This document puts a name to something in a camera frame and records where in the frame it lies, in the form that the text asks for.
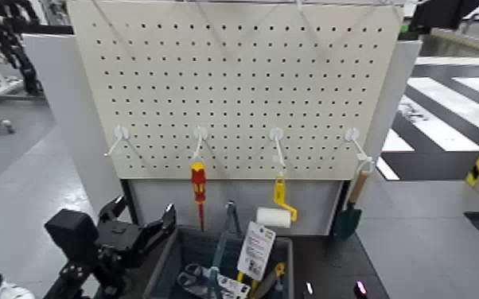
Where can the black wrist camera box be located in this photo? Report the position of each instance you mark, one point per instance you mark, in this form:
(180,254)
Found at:
(71,234)

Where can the blue grey bar clamp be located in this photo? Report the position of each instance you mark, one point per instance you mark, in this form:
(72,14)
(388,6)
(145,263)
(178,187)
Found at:
(231,217)

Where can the black monitor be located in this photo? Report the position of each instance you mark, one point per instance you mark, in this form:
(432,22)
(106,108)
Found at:
(440,14)

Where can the black white packaged tool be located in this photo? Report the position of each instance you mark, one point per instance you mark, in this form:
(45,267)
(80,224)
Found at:
(195,279)

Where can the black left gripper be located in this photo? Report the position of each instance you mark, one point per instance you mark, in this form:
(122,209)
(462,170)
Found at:
(122,244)

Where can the white tool package card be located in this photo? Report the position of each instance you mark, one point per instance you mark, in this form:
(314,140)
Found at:
(257,250)

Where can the white pegboard hook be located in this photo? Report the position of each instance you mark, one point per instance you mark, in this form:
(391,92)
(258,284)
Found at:
(200,133)
(352,134)
(120,132)
(276,134)

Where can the red yellow screwdriver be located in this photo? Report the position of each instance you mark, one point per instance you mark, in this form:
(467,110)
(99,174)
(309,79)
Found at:
(198,179)

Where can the black pegboard stand frame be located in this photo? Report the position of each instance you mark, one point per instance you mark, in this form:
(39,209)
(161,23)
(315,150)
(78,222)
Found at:
(130,200)

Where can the purple indicator light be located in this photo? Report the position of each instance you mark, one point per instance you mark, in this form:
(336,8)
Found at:
(360,289)

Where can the grey plastic crate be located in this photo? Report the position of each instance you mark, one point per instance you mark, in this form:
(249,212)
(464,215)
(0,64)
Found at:
(193,250)

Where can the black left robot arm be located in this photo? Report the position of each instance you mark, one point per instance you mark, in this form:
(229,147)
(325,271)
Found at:
(81,279)

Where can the beige perforated pegboard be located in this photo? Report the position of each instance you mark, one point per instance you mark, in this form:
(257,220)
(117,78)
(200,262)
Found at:
(231,83)

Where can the white indicator light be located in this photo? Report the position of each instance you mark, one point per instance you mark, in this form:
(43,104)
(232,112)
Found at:
(309,288)

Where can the white rounded cover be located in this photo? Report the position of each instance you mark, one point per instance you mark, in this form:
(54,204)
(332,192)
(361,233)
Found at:
(12,291)

